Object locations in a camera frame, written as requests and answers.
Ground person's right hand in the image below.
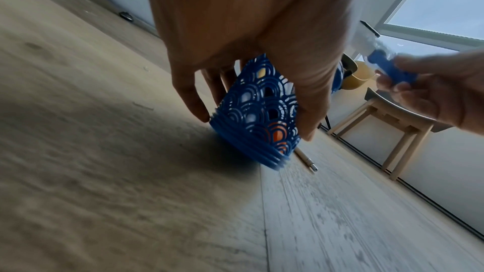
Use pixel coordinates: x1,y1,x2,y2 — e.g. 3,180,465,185
376,48,484,134

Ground person's left hand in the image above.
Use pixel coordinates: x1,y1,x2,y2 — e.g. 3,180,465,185
145,0,364,142

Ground thick white marker pen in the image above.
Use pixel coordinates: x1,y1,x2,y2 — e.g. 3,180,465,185
364,42,420,86

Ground blue mesh pen holder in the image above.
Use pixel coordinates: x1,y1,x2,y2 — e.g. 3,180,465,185
209,53,346,171

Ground slim gold brown pen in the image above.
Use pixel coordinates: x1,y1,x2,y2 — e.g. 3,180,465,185
294,148,318,173

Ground wooden floor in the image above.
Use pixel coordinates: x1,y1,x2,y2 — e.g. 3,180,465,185
0,0,484,272

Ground grey chair wooden legs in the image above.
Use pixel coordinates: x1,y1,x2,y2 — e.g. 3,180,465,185
326,87,454,181

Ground mustard yellow chair seat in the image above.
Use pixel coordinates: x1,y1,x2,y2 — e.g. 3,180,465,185
340,59,379,91

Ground large window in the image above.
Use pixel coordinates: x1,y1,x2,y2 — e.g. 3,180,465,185
378,0,484,57

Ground black partition connector tab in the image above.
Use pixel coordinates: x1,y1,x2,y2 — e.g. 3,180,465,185
360,20,382,38

